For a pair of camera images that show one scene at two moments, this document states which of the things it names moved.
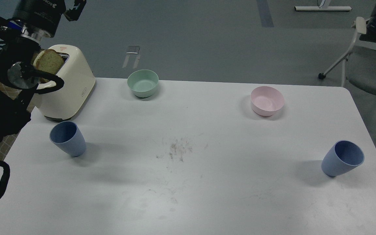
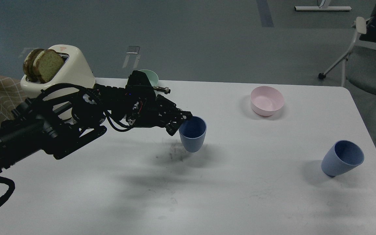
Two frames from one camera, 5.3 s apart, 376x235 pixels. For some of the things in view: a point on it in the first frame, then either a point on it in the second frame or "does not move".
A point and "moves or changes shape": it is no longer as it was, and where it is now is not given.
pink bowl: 265,100 does not move
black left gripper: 39,19 to 144,109
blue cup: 67,135 moves or changes shape
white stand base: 308,8 does not move
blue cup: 341,157 does not move
